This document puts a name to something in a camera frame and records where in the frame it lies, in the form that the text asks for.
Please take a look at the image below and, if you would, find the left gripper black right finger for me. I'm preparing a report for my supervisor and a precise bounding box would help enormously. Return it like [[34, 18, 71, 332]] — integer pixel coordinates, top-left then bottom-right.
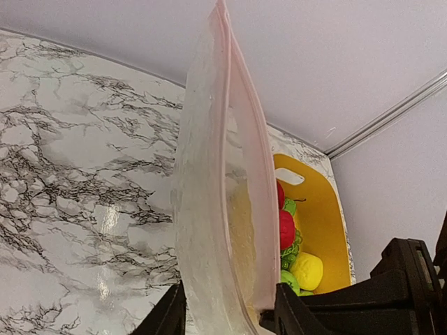
[[260, 283, 332, 335]]

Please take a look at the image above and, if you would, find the green bitter gourd toy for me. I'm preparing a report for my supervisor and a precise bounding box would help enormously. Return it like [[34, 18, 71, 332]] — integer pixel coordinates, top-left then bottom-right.
[[282, 198, 297, 217]]

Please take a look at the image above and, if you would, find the red bell pepper toy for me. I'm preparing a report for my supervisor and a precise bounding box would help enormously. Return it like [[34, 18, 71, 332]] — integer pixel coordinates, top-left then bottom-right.
[[276, 181, 286, 210]]

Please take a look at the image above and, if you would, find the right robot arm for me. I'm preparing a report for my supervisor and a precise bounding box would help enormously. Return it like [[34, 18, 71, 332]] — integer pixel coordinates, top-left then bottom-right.
[[303, 226, 446, 334]]

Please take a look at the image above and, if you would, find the red apple toy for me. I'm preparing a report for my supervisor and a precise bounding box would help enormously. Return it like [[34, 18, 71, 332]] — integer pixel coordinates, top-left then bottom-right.
[[279, 210, 295, 250]]

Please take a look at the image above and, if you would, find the yellow lemon toy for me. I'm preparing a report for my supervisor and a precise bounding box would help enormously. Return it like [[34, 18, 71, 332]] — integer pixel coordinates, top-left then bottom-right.
[[289, 252, 323, 291]]

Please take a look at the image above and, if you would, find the yellow plastic basket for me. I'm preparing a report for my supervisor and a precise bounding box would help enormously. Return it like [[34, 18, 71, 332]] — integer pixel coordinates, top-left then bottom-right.
[[274, 154, 352, 295]]

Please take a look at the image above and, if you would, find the clear zip top bag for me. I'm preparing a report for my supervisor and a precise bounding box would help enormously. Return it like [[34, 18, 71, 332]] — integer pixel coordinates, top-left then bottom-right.
[[171, 1, 280, 334]]

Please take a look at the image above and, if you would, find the green grapes toy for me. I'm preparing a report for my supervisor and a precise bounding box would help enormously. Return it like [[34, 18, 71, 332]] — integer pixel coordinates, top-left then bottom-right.
[[280, 230, 302, 270]]

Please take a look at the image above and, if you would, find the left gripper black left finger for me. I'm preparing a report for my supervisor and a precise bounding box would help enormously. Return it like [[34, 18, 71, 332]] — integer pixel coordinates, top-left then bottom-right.
[[132, 283, 186, 335]]

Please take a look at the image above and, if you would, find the green apple toy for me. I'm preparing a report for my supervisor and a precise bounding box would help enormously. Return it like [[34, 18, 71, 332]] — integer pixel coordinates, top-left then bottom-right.
[[281, 269, 300, 296]]

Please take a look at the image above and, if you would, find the right aluminium frame post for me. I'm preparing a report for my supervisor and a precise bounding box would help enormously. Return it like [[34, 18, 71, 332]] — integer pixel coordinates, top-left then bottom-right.
[[324, 69, 446, 160]]

